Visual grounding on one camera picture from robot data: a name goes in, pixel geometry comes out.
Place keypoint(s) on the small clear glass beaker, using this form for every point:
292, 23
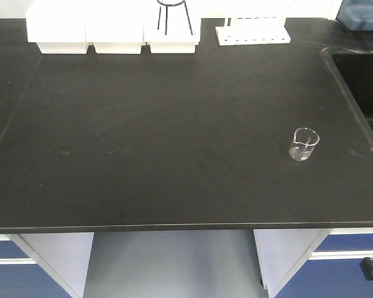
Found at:
304, 142

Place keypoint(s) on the right white storage bin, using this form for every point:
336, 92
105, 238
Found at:
181, 42

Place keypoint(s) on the white storage bin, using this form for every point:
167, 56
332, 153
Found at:
57, 27
115, 27
181, 42

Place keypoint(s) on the middle white storage bin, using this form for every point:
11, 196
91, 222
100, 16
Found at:
115, 27

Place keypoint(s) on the left white storage bin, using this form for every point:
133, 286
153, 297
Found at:
57, 27

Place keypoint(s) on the white test tube rack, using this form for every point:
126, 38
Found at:
254, 23

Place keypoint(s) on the black lab sink basin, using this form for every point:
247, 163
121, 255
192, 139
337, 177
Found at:
352, 69

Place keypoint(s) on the left blue cabinet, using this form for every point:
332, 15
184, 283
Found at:
44, 264

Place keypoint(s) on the blue plastic container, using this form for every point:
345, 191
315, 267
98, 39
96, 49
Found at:
356, 15

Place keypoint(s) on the black wire tripod stand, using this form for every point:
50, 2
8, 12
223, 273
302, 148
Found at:
175, 17

